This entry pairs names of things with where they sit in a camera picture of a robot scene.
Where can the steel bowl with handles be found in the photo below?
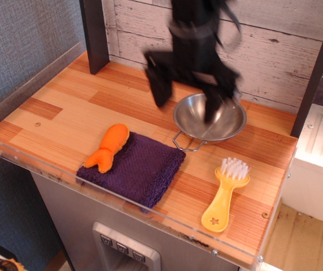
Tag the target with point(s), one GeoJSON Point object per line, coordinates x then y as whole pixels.
{"type": "Point", "coordinates": [227, 122]}

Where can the grey toy fridge cabinet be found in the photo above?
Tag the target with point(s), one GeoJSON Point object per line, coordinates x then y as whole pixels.
{"type": "Point", "coordinates": [75, 206]}

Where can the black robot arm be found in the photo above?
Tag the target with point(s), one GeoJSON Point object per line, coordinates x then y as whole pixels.
{"type": "Point", "coordinates": [199, 14]}

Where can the yellow brush with white bristles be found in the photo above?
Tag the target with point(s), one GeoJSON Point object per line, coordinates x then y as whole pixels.
{"type": "Point", "coordinates": [231, 174]}

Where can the purple knitted cloth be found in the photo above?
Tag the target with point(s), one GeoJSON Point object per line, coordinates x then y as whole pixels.
{"type": "Point", "coordinates": [142, 170]}

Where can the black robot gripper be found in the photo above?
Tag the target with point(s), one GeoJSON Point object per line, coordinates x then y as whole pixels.
{"type": "Point", "coordinates": [194, 61]}

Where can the dark vertical post right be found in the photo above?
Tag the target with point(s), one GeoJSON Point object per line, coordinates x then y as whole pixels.
{"type": "Point", "coordinates": [308, 95]}

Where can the orange plush fish toy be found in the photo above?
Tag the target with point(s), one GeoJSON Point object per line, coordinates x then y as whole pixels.
{"type": "Point", "coordinates": [112, 142]}

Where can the clear acrylic table guard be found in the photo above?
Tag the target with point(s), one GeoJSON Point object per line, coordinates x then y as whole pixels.
{"type": "Point", "coordinates": [268, 155]}

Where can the yellow object bottom left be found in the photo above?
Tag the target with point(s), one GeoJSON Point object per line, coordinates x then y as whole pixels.
{"type": "Point", "coordinates": [9, 265]}

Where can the silver dispenser panel with buttons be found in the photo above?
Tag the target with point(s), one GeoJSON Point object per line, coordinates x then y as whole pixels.
{"type": "Point", "coordinates": [118, 251]}

